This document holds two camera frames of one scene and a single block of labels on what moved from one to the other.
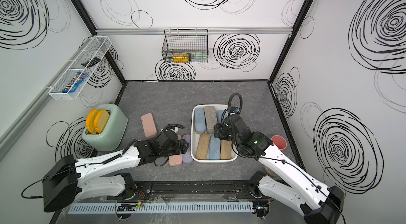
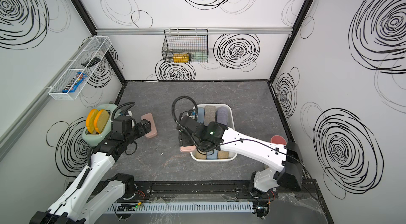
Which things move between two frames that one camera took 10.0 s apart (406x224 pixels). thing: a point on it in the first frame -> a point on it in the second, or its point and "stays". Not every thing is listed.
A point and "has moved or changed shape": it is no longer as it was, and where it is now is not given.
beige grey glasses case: x=210 y=118 stays
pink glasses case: x=149 y=125 stays
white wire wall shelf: x=70 y=84 stays
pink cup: x=279 y=141 stays
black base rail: x=225 y=190 stays
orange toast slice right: x=100 y=119 stays
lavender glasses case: x=186 y=157 -> x=222 y=115
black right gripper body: x=225 y=133 -> x=185 y=139
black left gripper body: x=177 y=149 -> x=139 y=131
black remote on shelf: x=93 y=61 stays
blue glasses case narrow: x=200 y=120 stays
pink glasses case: x=176 y=160 has moved or changed shape
